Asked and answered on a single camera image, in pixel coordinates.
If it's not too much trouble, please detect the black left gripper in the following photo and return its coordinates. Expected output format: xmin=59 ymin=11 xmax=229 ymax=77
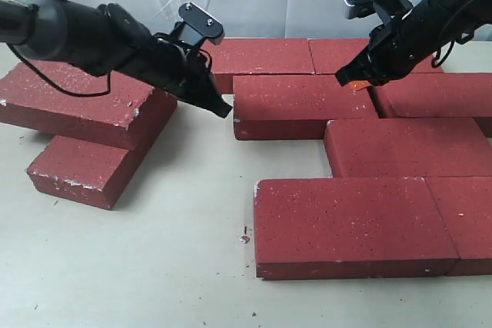
xmin=116 ymin=34 xmax=232 ymax=118

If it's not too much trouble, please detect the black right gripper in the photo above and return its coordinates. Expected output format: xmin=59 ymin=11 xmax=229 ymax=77
xmin=335 ymin=0 xmax=446 ymax=90

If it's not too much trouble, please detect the red brick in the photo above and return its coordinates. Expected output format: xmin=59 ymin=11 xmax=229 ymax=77
xmin=308 ymin=38 xmax=446 ymax=75
xmin=233 ymin=75 xmax=378 ymax=141
xmin=1 ymin=62 xmax=177 ymax=150
xmin=26 ymin=136 xmax=148 ymax=210
xmin=426 ymin=177 xmax=491 ymax=277
xmin=253 ymin=177 xmax=460 ymax=280
xmin=204 ymin=38 xmax=314 ymax=94

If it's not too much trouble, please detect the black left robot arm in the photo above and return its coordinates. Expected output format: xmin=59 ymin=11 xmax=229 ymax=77
xmin=1 ymin=0 xmax=232 ymax=118

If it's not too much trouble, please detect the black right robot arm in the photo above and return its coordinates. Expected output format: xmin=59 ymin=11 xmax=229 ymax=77
xmin=335 ymin=0 xmax=491 ymax=86

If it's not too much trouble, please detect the red brick second row right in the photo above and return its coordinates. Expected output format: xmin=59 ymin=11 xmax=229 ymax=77
xmin=371 ymin=73 xmax=491 ymax=137

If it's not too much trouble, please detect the red brick third row right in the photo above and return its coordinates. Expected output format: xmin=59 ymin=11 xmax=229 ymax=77
xmin=324 ymin=118 xmax=491 ymax=177

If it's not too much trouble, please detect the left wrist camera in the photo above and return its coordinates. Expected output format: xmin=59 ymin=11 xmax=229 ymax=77
xmin=178 ymin=2 xmax=225 ymax=46

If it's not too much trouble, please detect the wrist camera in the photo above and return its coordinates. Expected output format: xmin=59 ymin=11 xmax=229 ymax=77
xmin=178 ymin=2 xmax=225 ymax=46
xmin=344 ymin=0 xmax=414 ymax=25

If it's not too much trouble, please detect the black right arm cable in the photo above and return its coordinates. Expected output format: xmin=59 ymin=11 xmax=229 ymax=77
xmin=430 ymin=0 xmax=492 ymax=68

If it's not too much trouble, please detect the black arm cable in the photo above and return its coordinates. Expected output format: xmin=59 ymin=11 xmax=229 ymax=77
xmin=430 ymin=0 xmax=492 ymax=68
xmin=7 ymin=0 xmax=112 ymax=98

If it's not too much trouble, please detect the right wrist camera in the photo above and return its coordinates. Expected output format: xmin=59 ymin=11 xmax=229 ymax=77
xmin=344 ymin=0 xmax=414 ymax=25

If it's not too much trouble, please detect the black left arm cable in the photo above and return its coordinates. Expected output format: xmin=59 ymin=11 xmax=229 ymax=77
xmin=7 ymin=0 xmax=112 ymax=98

